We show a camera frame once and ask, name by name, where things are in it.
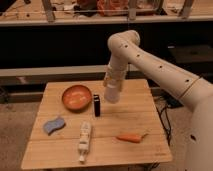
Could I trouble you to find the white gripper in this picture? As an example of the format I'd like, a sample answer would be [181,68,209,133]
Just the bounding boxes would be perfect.
[103,65,126,90]

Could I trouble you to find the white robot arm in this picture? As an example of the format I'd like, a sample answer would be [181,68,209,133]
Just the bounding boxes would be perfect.
[103,30,213,171]

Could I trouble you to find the black eraser block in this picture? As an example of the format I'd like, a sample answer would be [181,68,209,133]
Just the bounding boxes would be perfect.
[93,94,101,117]

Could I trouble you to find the orange bowl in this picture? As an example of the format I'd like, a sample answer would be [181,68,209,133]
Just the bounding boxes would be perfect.
[62,85,92,111]

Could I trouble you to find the white tube bottle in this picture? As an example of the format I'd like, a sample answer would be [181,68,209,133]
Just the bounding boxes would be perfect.
[78,122,92,163]

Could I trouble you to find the wooden table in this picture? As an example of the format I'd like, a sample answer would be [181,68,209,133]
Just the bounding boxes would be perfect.
[21,79,172,169]

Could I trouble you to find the orange carrot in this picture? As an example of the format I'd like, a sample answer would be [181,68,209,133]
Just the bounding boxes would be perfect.
[117,133,147,143]

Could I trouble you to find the blue wavy sponge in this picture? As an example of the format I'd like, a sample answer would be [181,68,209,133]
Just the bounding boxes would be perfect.
[43,117,66,135]

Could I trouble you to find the black box on right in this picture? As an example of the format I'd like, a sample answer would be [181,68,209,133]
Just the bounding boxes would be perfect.
[168,45,213,75]

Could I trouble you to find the black cables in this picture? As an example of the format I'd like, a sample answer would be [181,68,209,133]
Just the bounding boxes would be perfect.
[155,98,174,148]

